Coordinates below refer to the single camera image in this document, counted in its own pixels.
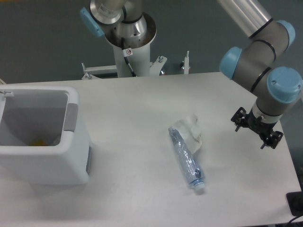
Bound crushed clear plastic bottle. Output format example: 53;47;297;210
168;127;205;194

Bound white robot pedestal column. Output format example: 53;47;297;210
105;12;157;78

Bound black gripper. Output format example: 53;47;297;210
231;107;284;149

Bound white upright bracket with bolt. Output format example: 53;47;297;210
180;50;191;74

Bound white plastic trash can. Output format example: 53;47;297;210
0;85;91;185

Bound black device at table corner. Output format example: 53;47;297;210
286;192;303;216

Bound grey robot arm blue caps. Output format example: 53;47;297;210
80;0;303;148

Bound white metal base frame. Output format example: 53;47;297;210
81;55;168;80

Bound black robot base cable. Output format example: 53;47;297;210
121;37;138;78

